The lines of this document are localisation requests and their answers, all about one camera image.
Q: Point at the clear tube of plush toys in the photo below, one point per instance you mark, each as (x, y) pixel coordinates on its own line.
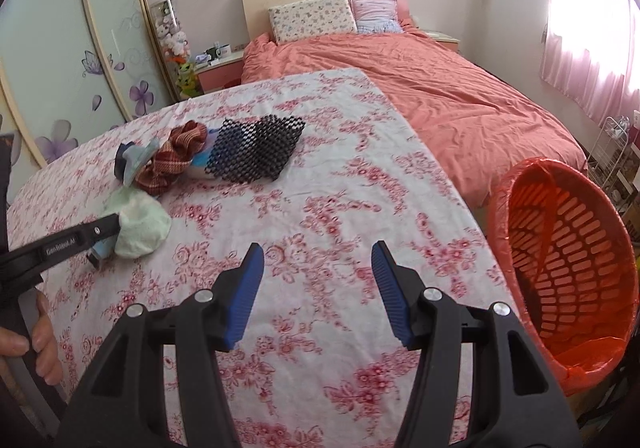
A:
(167, 28)

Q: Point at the pink curtain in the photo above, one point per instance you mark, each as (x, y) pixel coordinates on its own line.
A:
(590, 38)

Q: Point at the red plaid cloth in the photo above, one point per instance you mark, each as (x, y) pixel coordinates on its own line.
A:
(170, 158)

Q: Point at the white mug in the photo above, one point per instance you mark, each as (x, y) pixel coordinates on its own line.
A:
(225, 50)

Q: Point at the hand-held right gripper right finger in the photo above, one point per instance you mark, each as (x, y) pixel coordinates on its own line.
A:
(392, 298)

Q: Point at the light green cloth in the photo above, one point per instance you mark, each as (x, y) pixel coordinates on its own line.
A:
(142, 228)

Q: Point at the person's left hand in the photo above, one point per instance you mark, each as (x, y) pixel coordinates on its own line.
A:
(47, 343)

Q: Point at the green plush toy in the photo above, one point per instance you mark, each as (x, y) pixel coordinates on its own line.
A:
(187, 78)

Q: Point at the wardrobe with purple flower doors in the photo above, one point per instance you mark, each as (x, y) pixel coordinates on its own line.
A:
(60, 28)

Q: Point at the pink floral tablecloth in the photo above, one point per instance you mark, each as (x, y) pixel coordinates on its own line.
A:
(300, 228)

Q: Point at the pink white nightstand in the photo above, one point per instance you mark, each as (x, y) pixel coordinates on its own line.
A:
(442, 41)
(220, 73)

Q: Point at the floral print pillow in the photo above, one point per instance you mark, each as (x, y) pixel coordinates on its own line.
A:
(310, 18)

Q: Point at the red plastic laundry basket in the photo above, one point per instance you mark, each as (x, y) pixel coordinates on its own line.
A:
(565, 253)

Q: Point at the pink striped pillow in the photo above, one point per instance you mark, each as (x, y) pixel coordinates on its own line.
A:
(377, 13)

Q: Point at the dark mug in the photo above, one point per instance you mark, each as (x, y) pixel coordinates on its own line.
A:
(213, 53)

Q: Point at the bed with pink duvet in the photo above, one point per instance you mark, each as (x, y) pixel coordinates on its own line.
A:
(425, 93)

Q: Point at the grey-blue cloth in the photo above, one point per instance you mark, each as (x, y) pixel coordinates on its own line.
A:
(142, 161)

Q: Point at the black mesh mat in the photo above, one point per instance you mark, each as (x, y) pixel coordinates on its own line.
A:
(255, 148)

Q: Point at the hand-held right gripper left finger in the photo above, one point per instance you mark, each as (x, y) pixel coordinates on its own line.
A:
(242, 298)

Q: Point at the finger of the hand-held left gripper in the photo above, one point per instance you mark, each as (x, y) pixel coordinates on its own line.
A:
(102, 228)
(94, 258)

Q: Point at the navy cloth pouch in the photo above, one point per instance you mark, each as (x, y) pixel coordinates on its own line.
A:
(122, 161)

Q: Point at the blue white packet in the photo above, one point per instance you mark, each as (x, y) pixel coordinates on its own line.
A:
(200, 163)

